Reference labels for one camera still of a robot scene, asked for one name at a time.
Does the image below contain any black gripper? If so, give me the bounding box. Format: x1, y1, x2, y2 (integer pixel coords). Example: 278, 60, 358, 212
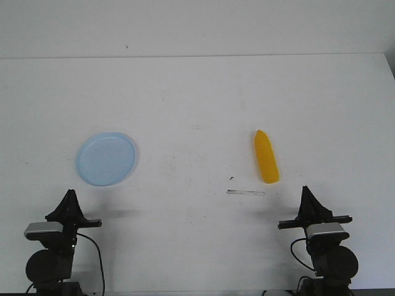
45, 189, 102, 247
277, 186, 352, 247

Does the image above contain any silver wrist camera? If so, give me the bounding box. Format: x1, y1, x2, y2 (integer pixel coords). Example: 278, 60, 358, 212
305, 222, 349, 240
23, 221, 64, 239

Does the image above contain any yellow corn cob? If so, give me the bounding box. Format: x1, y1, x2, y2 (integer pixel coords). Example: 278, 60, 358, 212
254, 129, 280, 184

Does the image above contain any clear tape strip on table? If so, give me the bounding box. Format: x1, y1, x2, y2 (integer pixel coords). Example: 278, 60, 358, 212
227, 189, 265, 197

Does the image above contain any light blue round plate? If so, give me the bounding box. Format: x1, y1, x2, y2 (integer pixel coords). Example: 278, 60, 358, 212
75, 132, 138, 187

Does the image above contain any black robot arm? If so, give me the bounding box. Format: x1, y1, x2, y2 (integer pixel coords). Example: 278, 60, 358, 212
278, 186, 359, 295
23, 189, 104, 295

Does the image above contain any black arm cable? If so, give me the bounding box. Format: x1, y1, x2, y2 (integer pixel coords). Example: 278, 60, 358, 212
75, 233, 106, 294
289, 237, 318, 274

